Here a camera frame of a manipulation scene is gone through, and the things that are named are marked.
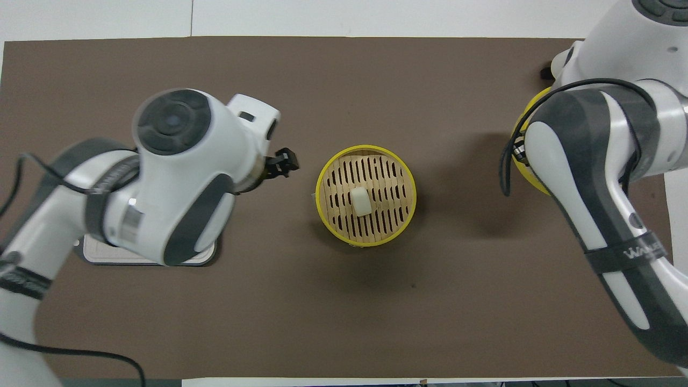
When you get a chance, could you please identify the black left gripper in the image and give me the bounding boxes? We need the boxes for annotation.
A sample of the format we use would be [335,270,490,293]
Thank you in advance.
[248,147,300,189]

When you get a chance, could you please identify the white steamed bun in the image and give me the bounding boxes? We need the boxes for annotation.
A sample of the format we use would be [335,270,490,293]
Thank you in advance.
[350,187,373,218]

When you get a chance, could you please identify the yellow-rimmed mesh steamer lid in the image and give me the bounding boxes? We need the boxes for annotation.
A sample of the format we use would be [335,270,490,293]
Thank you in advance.
[511,86,555,197]

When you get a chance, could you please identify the yellow steamer lid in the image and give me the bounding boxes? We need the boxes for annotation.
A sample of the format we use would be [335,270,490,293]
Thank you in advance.
[314,145,418,248]

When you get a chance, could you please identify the brown table mat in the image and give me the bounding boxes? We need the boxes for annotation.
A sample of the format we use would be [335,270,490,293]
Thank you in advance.
[0,36,678,380]

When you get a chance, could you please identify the white plastic cup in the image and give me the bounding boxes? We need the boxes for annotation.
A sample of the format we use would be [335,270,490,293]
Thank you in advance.
[550,46,576,89]

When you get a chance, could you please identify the white cutting board grey frame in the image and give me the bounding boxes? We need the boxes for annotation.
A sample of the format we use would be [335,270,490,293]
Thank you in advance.
[80,234,218,267]

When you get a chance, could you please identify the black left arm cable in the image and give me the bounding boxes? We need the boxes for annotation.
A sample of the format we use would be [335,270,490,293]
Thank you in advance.
[0,153,147,387]

